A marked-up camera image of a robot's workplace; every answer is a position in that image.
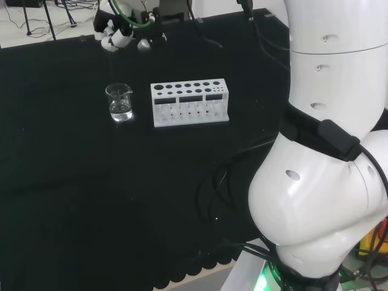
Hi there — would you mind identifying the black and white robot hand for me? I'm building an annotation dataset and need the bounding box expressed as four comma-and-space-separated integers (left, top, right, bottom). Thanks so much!
93, 0, 168, 53

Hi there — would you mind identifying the small clear glass beaker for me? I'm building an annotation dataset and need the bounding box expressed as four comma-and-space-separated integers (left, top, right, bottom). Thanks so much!
104, 82, 135, 123

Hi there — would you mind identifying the white test tube rack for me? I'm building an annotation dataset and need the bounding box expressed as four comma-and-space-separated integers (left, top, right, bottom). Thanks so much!
149, 78, 230, 129

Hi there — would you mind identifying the black tripod leg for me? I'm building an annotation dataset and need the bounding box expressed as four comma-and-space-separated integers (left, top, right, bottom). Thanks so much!
41, 0, 59, 41
61, 0, 77, 27
21, 0, 33, 36

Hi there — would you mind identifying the black bench cloth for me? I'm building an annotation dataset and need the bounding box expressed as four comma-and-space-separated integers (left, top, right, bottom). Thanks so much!
0, 7, 292, 291

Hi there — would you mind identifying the yellow stop button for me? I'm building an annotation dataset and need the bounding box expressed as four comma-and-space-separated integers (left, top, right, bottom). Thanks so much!
358, 218, 388, 257

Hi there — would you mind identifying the green cable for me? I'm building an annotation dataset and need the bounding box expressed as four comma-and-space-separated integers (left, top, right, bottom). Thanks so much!
109, 0, 153, 30

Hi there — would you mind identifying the black cable bundle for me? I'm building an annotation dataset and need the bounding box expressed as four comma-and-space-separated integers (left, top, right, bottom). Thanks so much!
193, 138, 278, 261

